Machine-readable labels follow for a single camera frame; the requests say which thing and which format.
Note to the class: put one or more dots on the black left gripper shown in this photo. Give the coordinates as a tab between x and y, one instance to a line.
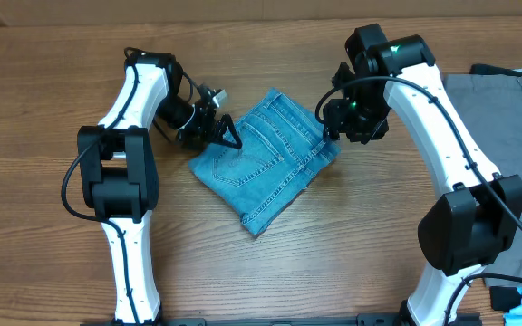
204	134

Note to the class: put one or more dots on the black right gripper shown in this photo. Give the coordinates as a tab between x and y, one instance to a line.
340	125

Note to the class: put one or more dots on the light blue denim jeans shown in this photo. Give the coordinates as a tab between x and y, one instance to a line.
283	150

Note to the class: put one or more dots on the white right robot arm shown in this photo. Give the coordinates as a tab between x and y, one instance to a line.
474	217

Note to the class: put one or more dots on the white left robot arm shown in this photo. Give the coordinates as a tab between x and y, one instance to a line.
120	181

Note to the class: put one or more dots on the black folded garment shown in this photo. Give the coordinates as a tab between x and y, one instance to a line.
485	69

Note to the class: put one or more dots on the grey folded shirt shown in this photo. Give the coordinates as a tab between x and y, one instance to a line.
491	108

